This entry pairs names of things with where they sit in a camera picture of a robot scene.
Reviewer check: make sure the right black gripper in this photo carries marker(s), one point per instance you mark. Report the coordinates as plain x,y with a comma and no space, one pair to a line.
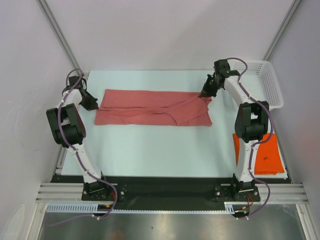
206,91

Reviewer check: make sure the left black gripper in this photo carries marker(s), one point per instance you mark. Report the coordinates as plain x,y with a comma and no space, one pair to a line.
93,105

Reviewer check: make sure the pink red t shirt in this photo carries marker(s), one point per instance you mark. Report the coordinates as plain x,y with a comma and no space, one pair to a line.
159,108

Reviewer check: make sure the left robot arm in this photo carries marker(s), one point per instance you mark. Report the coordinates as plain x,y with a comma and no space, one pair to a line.
68,130

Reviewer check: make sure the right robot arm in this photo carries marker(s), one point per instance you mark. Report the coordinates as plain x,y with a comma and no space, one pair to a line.
251,123

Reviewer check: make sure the white plastic basket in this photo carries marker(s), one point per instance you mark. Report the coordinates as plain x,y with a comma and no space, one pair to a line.
260,81

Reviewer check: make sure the folded orange t shirt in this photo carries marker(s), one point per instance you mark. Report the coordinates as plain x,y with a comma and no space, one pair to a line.
268,159

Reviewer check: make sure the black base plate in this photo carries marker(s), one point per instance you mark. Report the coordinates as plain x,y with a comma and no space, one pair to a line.
175,194

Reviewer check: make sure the left aluminium corner post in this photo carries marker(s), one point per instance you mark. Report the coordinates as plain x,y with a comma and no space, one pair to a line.
57,31

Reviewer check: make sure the aluminium corner post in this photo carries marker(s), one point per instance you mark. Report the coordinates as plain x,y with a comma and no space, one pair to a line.
288,18
57,31

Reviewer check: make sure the right aluminium corner post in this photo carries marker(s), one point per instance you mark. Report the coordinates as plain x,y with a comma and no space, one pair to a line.
288,18

